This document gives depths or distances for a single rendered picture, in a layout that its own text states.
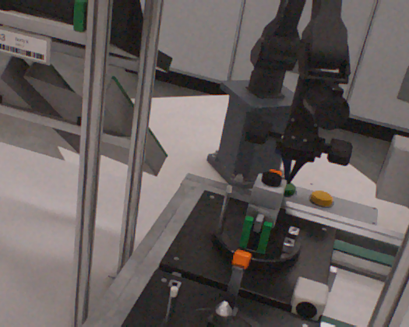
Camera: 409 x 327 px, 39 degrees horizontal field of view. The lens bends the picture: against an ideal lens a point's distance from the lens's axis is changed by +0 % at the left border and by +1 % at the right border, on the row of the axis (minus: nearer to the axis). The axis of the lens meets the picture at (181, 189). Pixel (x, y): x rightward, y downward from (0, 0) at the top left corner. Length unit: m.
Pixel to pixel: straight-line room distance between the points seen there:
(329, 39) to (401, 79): 2.96
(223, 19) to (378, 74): 1.06
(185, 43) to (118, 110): 3.34
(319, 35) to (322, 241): 0.33
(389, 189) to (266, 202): 0.21
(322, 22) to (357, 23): 2.88
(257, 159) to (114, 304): 0.60
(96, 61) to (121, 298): 0.34
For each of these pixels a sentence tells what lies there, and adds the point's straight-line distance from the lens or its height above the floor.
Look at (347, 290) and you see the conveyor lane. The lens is 0.99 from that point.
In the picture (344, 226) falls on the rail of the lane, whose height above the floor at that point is 0.96.
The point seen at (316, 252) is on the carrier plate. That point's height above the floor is 0.97.
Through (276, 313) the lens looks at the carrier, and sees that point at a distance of 0.82.
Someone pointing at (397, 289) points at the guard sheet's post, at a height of 1.08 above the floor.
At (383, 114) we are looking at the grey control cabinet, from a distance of 4.02.
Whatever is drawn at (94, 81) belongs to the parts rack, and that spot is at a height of 1.26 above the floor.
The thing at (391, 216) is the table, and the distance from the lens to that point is 1.37.
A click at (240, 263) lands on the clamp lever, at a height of 1.06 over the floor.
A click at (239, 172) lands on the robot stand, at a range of 1.30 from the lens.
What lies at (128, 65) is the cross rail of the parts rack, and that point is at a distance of 0.82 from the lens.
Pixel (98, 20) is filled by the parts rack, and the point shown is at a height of 1.33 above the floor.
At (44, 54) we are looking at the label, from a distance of 0.67.
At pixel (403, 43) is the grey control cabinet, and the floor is 0.64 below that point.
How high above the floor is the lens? 1.49
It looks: 30 degrees down
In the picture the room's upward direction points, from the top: 9 degrees clockwise
